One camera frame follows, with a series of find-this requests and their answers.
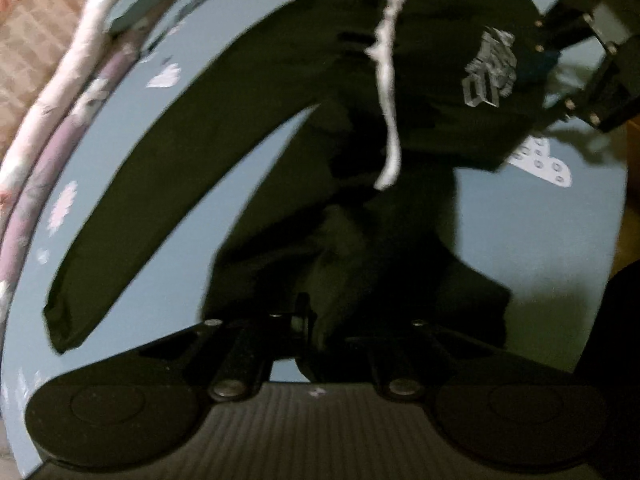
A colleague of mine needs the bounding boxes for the black sweatpants with drawstring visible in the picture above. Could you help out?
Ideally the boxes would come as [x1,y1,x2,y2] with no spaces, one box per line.
[43,0,555,353]

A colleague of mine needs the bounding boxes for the blue patterned bed sheet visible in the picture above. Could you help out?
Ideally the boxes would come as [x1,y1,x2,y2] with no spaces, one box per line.
[2,0,626,474]

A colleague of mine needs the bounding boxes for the purple floral folded quilt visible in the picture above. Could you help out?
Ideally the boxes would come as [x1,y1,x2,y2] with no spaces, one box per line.
[1,29,145,324]

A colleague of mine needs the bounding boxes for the white floral folded quilt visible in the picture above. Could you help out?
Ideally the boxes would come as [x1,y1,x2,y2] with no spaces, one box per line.
[1,0,116,220]

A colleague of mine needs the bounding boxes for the patterned beige pink curtain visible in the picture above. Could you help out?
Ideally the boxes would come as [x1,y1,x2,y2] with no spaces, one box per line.
[0,0,86,153]

